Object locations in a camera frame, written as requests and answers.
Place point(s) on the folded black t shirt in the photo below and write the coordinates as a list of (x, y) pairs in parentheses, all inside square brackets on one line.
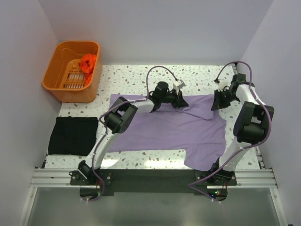
[(73, 136)]

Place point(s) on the orange plastic basket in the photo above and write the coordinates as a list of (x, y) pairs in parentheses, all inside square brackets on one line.
[(64, 77)]

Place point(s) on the orange t shirt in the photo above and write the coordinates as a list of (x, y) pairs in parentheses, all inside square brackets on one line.
[(87, 64)]

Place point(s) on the aluminium rail frame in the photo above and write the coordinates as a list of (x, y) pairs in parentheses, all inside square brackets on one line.
[(135, 79)]

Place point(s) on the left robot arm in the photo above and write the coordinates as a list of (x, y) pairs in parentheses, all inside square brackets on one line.
[(116, 121)]

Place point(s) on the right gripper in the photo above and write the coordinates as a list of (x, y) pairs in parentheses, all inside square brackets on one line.
[(217, 104)]

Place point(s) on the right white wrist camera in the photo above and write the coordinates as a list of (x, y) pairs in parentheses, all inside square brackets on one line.
[(222, 85)]

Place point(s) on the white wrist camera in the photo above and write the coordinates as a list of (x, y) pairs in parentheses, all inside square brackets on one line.
[(222, 85), (178, 84)]

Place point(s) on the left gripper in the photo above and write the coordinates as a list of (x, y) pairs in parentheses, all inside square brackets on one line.
[(179, 102)]

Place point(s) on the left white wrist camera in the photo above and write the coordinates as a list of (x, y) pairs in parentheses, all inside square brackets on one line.
[(178, 84)]

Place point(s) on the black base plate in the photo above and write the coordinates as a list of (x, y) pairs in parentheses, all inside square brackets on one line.
[(107, 182)]

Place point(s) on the purple t shirt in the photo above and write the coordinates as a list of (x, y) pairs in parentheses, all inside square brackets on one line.
[(196, 129)]

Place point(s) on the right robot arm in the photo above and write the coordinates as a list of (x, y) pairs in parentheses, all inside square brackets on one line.
[(251, 128)]

